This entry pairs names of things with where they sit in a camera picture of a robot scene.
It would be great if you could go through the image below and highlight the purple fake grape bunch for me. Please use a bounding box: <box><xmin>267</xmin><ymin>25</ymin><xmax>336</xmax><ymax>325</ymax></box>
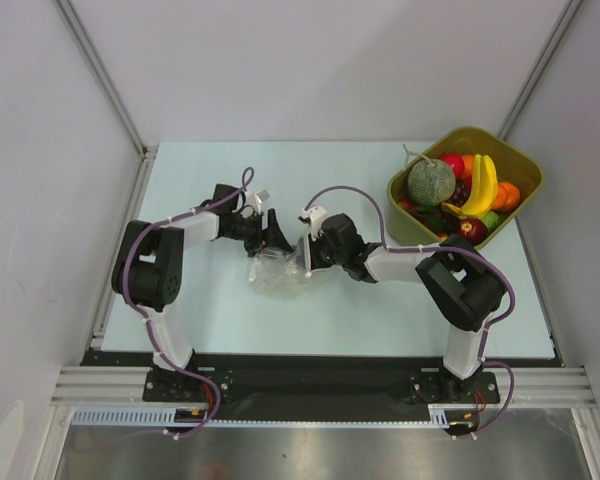
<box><xmin>448</xmin><ymin>180</ymin><xmax>471</xmax><ymax>206</ymax></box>

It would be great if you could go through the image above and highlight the green netted fake melon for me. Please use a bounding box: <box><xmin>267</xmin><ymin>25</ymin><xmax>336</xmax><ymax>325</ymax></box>
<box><xmin>403</xmin><ymin>145</ymin><xmax>456</xmax><ymax>206</ymax></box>

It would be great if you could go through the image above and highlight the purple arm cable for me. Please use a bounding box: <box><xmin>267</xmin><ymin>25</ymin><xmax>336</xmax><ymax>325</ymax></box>
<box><xmin>72</xmin><ymin>167</ymin><xmax>256</xmax><ymax>454</ymax></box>
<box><xmin>304</xmin><ymin>185</ymin><xmax>519</xmax><ymax>439</ymax></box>

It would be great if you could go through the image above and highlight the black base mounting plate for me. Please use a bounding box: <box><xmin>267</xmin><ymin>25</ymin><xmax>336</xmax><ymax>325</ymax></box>
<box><xmin>79</xmin><ymin>349</ymin><xmax>564</xmax><ymax>424</ymax></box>

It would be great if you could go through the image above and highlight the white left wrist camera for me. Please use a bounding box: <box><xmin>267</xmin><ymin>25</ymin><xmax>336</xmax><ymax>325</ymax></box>
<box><xmin>244</xmin><ymin>190</ymin><xmax>270</xmax><ymax>214</ymax></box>

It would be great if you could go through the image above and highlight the right aluminium corner post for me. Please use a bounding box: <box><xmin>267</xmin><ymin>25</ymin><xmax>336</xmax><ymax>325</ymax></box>
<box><xmin>497</xmin><ymin>0</ymin><xmax>587</xmax><ymax>141</ymax></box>

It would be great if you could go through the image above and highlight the red fake apple in bin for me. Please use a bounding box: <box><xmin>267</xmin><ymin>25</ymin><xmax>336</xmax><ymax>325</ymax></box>
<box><xmin>440</xmin><ymin>153</ymin><xmax>465</xmax><ymax>180</ymax></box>

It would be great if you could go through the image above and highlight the dark red fake apple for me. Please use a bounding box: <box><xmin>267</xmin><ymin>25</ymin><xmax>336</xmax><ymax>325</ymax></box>
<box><xmin>458</xmin><ymin>218</ymin><xmax>489</xmax><ymax>245</ymax></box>

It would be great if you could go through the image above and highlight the yellow fake banana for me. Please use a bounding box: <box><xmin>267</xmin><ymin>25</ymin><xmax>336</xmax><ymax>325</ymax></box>
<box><xmin>460</xmin><ymin>155</ymin><xmax>498</xmax><ymax>218</ymax></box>

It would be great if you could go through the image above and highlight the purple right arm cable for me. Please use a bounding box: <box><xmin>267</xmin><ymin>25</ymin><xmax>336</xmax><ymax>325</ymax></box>
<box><xmin>304</xmin><ymin>185</ymin><xmax>519</xmax><ymax>439</ymax></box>

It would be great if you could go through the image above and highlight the orange fake tangerine right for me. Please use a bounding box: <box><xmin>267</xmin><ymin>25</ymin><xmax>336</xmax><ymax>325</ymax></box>
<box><xmin>504</xmin><ymin>183</ymin><xmax>521</xmax><ymax>212</ymax></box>

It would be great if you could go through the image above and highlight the olive green plastic bin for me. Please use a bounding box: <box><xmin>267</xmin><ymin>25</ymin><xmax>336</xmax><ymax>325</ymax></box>
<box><xmin>386</xmin><ymin>127</ymin><xmax>544</xmax><ymax>249</ymax></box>

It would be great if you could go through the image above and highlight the left aluminium corner post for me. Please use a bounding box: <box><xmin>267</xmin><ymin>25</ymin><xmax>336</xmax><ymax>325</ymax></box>
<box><xmin>53</xmin><ymin>0</ymin><xmax>147</xmax><ymax>158</ymax></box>

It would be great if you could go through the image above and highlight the clear zip top bag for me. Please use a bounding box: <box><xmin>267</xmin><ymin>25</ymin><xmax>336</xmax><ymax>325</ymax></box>
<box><xmin>248</xmin><ymin>235</ymin><xmax>326</xmax><ymax>298</ymax></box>

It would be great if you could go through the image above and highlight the orange fake orange rear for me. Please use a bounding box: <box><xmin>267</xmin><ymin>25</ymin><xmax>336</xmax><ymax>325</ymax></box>
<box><xmin>461</xmin><ymin>154</ymin><xmax>475</xmax><ymax>180</ymax></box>

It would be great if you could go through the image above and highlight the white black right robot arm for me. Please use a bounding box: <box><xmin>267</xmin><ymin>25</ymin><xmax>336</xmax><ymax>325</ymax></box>
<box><xmin>300</xmin><ymin>207</ymin><xmax>513</xmax><ymax>380</ymax></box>

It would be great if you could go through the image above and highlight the orange fake tangerine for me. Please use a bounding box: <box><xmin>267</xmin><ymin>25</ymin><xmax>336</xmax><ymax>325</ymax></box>
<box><xmin>504</xmin><ymin>183</ymin><xmax>521</xmax><ymax>212</ymax></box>
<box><xmin>491</xmin><ymin>182</ymin><xmax>509</xmax><ymax>211</ymax></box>

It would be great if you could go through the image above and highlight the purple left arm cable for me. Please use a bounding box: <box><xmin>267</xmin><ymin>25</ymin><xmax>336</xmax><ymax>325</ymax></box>
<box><xmin>72</xmin><ymin>167</ymin><xmax>256</xmax><ymax>454</ymax></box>

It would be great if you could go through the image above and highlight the aluminium corner post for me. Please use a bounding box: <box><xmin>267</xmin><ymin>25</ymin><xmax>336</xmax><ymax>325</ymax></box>
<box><xmin>53</xmin><ymin>0</ymin><xmax>147</xmax><ymax>158</ymax></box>
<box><xmin>497</xmin><ymin>0</ymin><xmax>587</xmax><ymax>141</ymax></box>

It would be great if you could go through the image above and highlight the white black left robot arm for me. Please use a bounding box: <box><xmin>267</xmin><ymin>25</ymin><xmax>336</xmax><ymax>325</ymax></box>
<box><xmin>111</xmin><ymin>184</ymin><xmax>294</xmax><ymax>371</ymax></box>

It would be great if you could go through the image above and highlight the orange fake tangerine front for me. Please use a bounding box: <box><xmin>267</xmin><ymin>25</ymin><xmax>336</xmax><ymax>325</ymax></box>
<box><xmin>491</xmin><ymin>182</ymin><xmax>509</xmax><ymax>211</ymax></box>

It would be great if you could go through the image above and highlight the white slotted cable duct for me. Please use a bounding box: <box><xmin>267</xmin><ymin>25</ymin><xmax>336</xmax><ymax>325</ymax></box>
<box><xmin>71</xmin><ymin>404</ymin><xmax>476</xmax><ymax>429</ymax></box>

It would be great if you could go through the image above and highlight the aluminium front frame rail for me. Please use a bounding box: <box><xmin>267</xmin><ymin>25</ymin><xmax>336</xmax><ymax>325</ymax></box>
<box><xmin>51</xmin><ymin>366</ymin><xmax>596</xmax><ymax>408</ymax></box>

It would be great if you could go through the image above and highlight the green fake lime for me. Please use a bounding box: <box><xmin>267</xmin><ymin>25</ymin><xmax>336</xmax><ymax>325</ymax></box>
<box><xmin>481</xmin><ymin>211</ymin><xmax>502</xmax><ymax>232</ymax></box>

